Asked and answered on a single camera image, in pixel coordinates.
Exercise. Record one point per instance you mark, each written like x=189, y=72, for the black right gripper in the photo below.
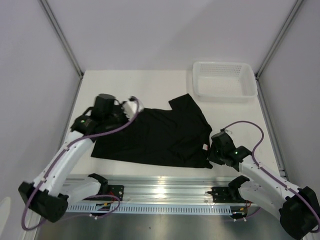
x=211, y=155

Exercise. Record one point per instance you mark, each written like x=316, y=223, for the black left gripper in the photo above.
x=120, y=109

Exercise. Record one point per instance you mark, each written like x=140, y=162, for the black t-shirt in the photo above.
x=179, y=137

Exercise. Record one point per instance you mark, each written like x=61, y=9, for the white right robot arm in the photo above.
x=296, y=208

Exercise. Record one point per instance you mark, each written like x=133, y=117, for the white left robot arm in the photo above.
x=46, y=194

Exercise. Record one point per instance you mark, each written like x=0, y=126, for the white perforated plastic basket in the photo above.
x=223, y=82

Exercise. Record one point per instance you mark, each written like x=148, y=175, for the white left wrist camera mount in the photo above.
x=132, y=107

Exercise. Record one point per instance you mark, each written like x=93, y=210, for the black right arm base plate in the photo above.
x=223, y=194

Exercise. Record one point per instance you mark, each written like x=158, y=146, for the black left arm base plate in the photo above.
x=115, y=190

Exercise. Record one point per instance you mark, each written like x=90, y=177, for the grey slotted cable duct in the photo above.
x=133, y=208

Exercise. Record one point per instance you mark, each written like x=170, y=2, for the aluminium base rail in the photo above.
x=167, y=190

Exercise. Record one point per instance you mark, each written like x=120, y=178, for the grey aluminium frame post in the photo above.
x=284, y=29

